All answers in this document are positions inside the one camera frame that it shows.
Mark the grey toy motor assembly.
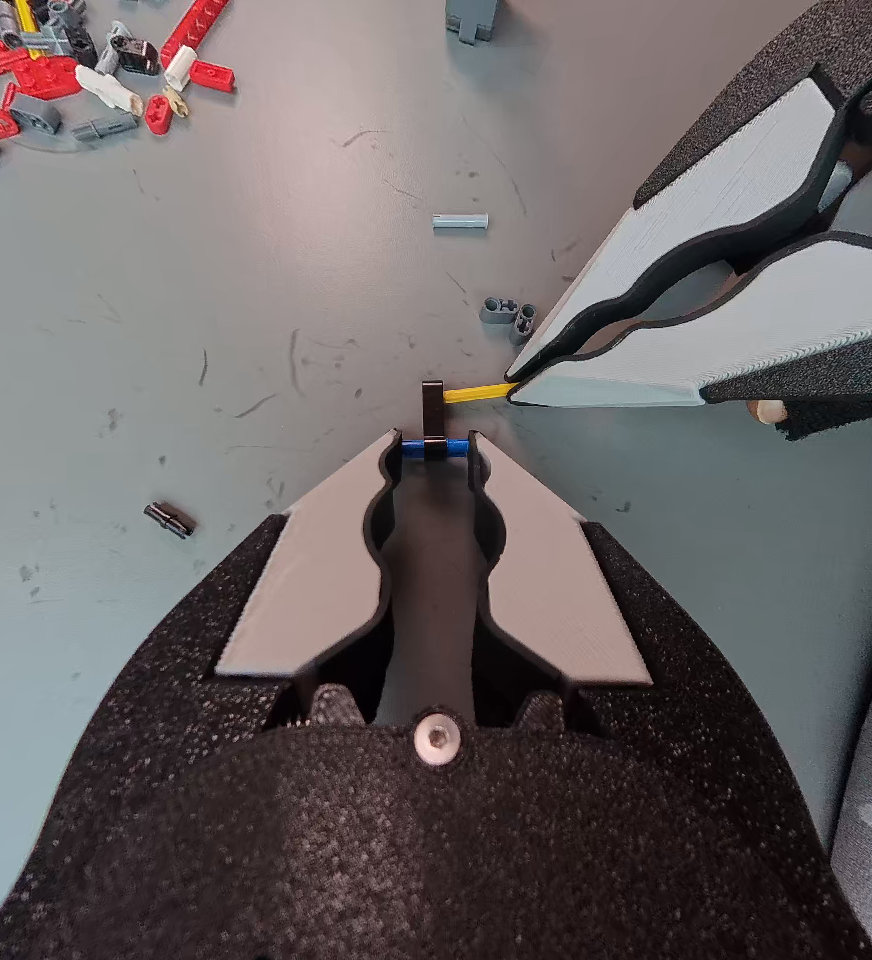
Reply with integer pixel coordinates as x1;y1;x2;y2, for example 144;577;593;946
445;0;505;45

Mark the grey desk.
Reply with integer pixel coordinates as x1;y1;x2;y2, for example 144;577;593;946
0;0;872;960

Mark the dark grey double connector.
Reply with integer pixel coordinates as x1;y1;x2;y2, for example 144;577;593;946
479;296;541;348

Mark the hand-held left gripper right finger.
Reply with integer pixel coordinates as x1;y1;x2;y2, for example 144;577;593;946
468;431;655;714

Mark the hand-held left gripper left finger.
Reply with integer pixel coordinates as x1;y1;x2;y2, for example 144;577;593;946
214;429;405;702

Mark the pile of mixed brick parts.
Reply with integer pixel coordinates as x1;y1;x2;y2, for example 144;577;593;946
0;0;236;189

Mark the person's right hand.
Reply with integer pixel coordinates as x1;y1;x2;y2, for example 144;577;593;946
745;399;872;444

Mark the black beam with blue pin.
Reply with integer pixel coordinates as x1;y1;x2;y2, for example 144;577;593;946
400;380;475;460

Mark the yellow toy axle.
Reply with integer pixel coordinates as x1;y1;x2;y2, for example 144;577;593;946
443;381;521;406

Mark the black connector pin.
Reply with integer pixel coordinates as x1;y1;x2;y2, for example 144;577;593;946
143;501;197;539

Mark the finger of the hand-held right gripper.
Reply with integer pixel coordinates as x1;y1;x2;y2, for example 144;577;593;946
505;75;855;384
507;230;872;410

